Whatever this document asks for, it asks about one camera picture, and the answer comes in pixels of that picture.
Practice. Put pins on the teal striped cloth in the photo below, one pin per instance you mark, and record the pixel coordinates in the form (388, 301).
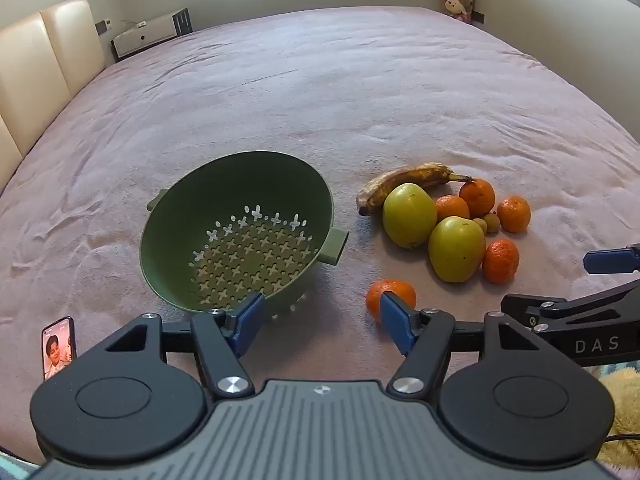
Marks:
(12, 465)

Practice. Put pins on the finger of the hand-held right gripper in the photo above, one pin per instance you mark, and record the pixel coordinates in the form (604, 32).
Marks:
(610, 260)
(530, 307)

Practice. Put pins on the wall switch panel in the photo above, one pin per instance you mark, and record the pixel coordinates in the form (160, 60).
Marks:
(103, 26)

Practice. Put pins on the overripe spotted banana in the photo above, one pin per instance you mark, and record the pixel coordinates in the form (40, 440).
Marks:
(395, 180)

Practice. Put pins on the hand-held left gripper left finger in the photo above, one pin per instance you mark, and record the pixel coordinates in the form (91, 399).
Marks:
(250, 317)

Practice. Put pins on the small green fruit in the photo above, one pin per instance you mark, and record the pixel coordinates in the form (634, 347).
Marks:
(491, 223)

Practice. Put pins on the orange tangerine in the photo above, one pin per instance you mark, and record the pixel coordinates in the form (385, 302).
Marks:
(452, 206)
(500, 261)
(514, 214)
(395, 291)
(477, 197)

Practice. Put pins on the cream padded headboard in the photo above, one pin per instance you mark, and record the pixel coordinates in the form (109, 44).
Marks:
(30, 60)

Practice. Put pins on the small black box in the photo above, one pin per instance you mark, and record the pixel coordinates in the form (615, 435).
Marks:
(479, 17)

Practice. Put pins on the smartphone with lit screen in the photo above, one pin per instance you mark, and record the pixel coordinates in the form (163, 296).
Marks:
(59, 347)

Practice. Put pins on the green plastic colander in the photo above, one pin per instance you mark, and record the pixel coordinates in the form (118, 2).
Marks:
(250, 185)

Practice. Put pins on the yellow fuzzy blanket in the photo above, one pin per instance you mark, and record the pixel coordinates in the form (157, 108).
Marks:
(625, 400)

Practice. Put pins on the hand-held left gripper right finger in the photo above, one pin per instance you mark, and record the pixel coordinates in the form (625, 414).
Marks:
(395, 320)

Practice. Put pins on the white bedside cabinet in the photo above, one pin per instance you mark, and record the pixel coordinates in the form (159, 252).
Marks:
(145, 35)

